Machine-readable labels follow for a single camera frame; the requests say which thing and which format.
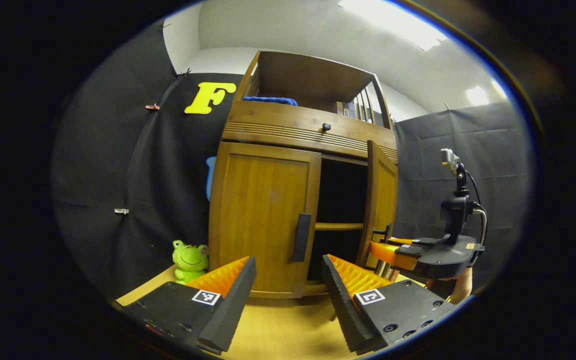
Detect black backdrop cloth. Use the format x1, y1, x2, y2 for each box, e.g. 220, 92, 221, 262
53, 22, 531, 301

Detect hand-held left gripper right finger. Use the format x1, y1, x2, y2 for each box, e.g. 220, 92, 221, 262
321, 254, 456, 356

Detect wooden cabinet drawer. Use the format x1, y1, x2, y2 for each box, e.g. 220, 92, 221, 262
222, 101, 399, 163

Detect wooden double-door shoe cabinet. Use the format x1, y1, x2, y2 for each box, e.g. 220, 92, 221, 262
208, 50, 400, 301

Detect wooden cabinet door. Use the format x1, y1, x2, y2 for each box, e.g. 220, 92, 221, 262
355, 140, 399, 268
208, 141, 323, 299

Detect green frog plush toy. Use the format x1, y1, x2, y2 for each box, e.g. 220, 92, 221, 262
171, 240, 210, 286

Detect small ceiling light panel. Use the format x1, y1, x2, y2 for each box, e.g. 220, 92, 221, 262
465, 86, 491, 106

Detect wooden inner cabinet shelf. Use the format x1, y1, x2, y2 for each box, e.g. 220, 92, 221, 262
314, 222, 365, 231

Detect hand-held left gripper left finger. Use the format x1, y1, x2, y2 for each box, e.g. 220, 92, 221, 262
118, 256, 258, 355

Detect blue folded cloth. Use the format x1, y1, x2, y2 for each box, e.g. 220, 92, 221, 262
241, 96, 299, 107

